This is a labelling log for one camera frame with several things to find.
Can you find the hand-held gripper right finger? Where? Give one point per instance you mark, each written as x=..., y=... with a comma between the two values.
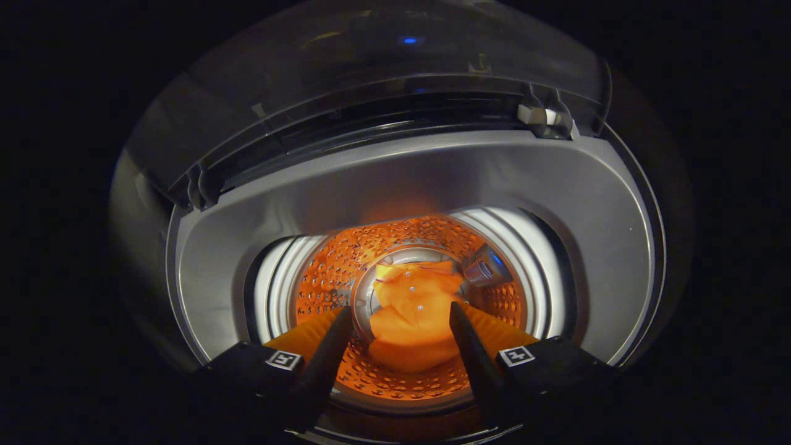
x=473, y=358

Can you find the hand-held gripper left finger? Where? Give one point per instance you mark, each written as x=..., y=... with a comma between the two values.
x=324, y=364

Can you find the yellow polo shirt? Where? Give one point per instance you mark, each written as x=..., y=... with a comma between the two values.
x=414, y=321

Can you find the grey washing machine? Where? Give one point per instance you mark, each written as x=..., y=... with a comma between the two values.
x=432, y=179

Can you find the transparent washing machine lid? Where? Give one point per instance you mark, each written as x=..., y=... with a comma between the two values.
x=371, y=59

